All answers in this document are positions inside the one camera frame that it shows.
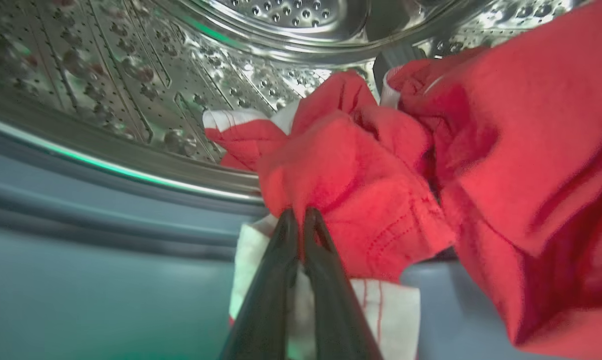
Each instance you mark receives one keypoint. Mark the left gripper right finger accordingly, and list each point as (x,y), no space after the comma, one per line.
(338,320)

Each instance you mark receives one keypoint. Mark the grey rubber door gasket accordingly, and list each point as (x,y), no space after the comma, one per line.
(80,280)

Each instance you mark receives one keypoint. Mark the perforated steel drum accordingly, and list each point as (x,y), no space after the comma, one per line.
(130,75)

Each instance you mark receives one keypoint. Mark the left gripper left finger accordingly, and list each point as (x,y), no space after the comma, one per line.
(265,310)

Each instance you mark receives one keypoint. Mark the red and white garment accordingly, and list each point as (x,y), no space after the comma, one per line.
(506,150)

